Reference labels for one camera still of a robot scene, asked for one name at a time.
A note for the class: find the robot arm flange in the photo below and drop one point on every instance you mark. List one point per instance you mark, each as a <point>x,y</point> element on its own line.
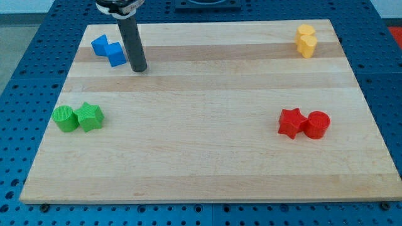
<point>119,9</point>

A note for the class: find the wooden board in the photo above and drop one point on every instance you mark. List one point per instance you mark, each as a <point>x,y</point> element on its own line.
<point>200,125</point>

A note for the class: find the red star block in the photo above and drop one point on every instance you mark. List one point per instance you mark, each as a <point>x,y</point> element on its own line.
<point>291,122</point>

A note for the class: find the blue cube block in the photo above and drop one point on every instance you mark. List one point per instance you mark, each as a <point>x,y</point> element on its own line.
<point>115,54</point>

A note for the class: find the green star block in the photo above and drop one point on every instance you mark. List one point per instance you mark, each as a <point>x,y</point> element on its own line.
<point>89,117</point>

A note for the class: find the black cylindrical pointer rod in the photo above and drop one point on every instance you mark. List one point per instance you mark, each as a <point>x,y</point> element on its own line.
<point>132,42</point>

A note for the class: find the red cylinder block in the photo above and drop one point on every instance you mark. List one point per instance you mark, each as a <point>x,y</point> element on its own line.
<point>317,124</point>

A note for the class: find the blue block left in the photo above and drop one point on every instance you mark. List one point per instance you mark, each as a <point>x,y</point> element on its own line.
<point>99,44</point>

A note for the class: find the yellow heart block front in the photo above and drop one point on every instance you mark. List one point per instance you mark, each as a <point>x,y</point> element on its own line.
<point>306,45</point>

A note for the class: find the yellow block rear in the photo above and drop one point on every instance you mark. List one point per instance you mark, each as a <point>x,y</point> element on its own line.
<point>304,29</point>

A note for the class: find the green cylinder block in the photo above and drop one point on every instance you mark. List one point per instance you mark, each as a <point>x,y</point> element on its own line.
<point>65,118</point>

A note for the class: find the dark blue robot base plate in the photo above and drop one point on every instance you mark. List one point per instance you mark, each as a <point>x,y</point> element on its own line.
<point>188,5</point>

